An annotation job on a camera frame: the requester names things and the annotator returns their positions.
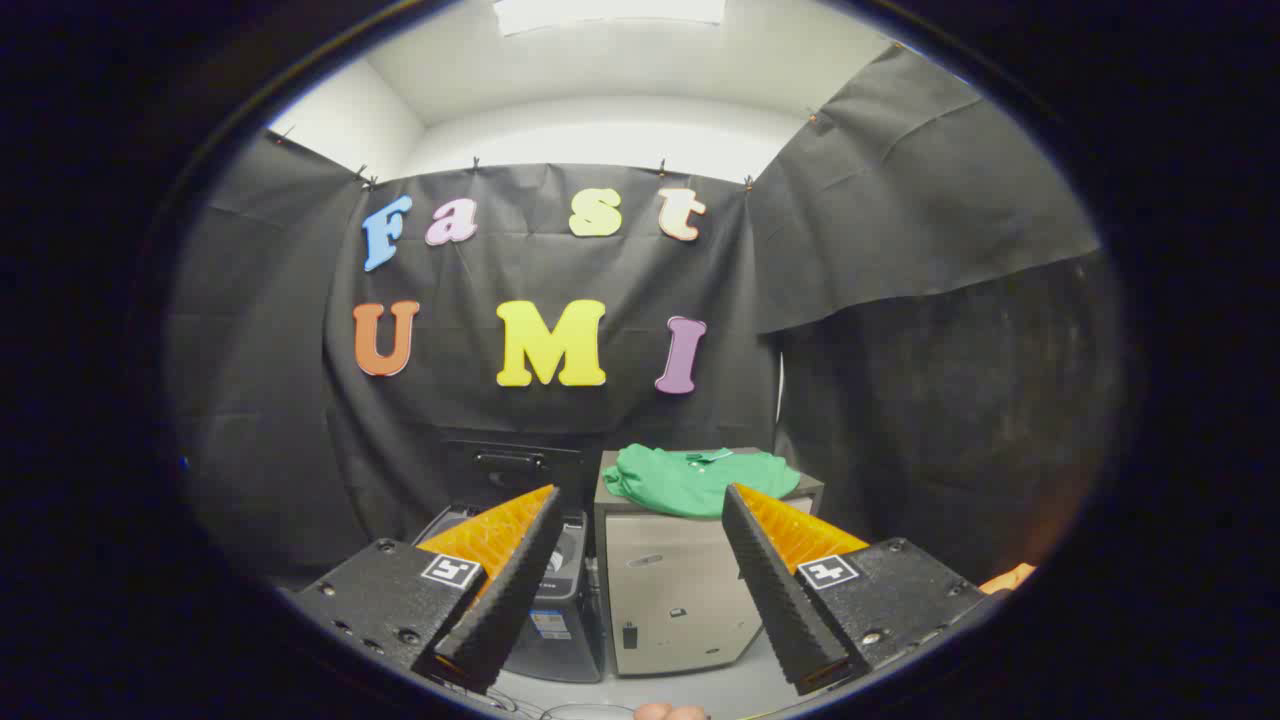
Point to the orange object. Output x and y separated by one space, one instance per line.
1010 578

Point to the green polo shirt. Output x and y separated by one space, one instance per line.
690 485

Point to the black backdrop cloth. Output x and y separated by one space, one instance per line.
550 270

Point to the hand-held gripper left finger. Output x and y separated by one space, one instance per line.
510 600

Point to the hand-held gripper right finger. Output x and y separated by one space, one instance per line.
780 600

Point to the dark grey washing machine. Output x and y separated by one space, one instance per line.
578 600

